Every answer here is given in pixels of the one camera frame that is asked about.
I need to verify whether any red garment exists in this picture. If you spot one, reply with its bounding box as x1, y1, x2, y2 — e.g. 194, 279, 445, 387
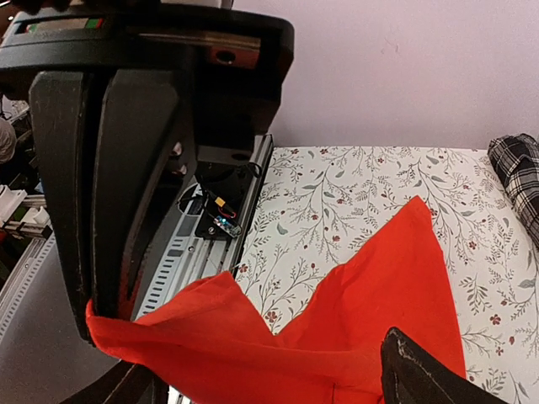
86, 198, 466, 403

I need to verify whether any front aluminium rail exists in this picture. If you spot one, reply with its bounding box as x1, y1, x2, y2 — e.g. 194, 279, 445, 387
1, 136, 274, 403

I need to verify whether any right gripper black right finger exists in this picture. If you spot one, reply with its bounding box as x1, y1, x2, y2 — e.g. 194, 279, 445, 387
381, 327, 501, 404

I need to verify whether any black white plaid skirt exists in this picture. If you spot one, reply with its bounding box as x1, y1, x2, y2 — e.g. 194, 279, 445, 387
488, 134, 538, 247

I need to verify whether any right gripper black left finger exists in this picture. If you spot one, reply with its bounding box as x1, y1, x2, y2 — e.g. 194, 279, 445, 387
61, 361, 169, 404

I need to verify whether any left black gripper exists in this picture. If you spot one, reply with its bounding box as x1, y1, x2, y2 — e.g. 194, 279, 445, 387
1, 1, 295, 318

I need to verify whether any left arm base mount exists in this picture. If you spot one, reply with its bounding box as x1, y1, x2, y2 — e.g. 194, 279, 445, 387
195, 162, 253, 240

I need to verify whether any floral patterned table cloth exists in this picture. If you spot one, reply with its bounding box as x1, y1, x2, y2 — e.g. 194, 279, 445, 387
237, 146, 538, 403

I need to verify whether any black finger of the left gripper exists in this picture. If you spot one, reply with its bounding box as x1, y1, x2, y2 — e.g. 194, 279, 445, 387
29, 72, 95, 340

